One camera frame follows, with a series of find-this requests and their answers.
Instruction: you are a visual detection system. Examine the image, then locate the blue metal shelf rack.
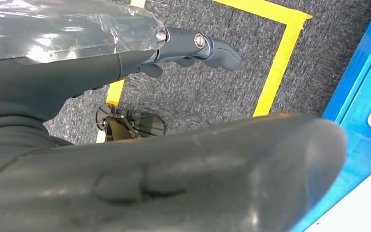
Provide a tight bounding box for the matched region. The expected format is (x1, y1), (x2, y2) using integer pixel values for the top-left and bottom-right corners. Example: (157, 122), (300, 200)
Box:
(289, 0), (371, 232)

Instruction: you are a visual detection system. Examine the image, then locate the yellow floor tape square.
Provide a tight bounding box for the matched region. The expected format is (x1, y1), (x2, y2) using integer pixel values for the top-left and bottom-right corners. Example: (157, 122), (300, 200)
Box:
(96, 0), (313, 144)

